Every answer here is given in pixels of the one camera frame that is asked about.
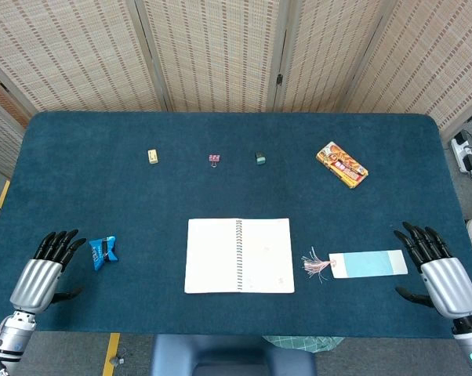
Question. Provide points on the small grey floor object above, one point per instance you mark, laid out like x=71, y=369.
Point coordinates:
x=117, y=360

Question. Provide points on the orange printed snack box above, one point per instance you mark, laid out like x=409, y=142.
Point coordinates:
x=342, y=164

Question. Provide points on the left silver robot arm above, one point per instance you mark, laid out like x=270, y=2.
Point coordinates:
x=12, y=337

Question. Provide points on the green eraser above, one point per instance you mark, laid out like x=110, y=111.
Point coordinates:
x=260, y=159

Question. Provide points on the white spiral notebook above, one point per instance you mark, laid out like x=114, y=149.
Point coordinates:
x=212, y=254

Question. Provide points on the pink binder clip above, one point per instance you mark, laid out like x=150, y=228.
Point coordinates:
x=214, y=158

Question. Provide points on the dark blue felt table cover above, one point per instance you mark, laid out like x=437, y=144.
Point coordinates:
x=102, y=188

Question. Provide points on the dark blue padded seat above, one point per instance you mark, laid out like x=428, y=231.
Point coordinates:
x=173, y=352

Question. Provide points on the woven folding screen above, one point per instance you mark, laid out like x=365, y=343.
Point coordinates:
x=220, y=51

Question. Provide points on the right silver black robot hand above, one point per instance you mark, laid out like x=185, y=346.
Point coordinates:
x=449, y=284

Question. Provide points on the green checked cloth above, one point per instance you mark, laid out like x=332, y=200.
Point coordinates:
x=302, y=344

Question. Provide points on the white power strip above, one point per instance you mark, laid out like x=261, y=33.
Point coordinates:
x=461, y=156

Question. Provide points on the light blue tasselled bookmark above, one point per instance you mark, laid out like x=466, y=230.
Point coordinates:
x=365, y=264

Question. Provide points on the blue snack packet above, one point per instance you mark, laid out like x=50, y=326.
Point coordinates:
x=102, y=254

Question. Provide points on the pale yellow eraser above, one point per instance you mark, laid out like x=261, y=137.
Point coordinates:
x=153, y=156

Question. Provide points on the yellow floor tape strip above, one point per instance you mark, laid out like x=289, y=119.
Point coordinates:
x=111, y=352
x=3, y=194

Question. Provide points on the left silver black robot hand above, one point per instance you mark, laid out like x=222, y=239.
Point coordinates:
x=36, y=280

